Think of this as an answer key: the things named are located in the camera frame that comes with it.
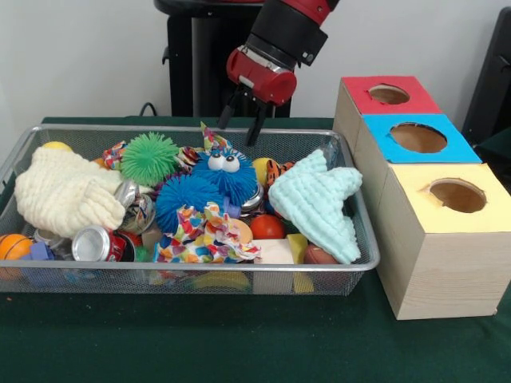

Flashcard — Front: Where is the dark green table cloth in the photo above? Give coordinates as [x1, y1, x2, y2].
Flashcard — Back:
[0, 116, 511, 383]

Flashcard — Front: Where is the silver wire mesh bin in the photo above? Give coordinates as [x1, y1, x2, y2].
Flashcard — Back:
[0, 123, 380, 297]

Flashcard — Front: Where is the red rubber ball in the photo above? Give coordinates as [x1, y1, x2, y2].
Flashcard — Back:
[250, 214, 287, 240]

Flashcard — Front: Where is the light blue quilted cloth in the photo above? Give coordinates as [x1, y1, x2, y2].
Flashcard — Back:
[267, 149, 363, 264]

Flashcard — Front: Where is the red soda can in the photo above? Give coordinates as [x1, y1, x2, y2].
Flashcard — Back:
[71, 224, 129, 263]

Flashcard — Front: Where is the blue spiky rubber ball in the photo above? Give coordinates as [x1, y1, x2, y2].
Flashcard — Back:
[154, 174, 224, 235]

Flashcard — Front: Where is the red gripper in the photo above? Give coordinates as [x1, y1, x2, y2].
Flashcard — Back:
[217, 45, 299, 147]

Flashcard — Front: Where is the colourful patterned cloth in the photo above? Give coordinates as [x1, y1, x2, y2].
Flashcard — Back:
[153, 201, 263, 264]

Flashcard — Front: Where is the blue spiky ball with eyes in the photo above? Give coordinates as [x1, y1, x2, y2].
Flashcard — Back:
[191, 146, 259, 205]

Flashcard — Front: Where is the cream quilted cloth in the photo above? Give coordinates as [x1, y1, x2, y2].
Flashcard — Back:
[14, 146, 127, 239]

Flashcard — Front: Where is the green spiky rubber ball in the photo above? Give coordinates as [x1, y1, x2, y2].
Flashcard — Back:
[119, 131, 180, 188]

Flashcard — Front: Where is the yellow ball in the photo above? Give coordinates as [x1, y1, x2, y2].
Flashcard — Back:
[41, 140, 74, 153]

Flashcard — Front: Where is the black upright panel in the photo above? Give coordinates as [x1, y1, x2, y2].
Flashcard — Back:
[461, 6, 511, 144]

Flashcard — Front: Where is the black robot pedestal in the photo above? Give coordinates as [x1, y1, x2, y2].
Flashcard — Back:
[153, 0, 323, 119]

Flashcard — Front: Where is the orange striped tiger plush toy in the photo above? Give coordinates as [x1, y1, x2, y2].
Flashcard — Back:
[263, 158, 296, 188]

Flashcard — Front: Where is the wooden box with three holes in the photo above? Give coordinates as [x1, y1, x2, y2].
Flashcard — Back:
[333, 75, 505, 321]

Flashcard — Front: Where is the orange toy basketball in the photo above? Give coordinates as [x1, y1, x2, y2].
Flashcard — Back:
[0, 233, 35, 263]

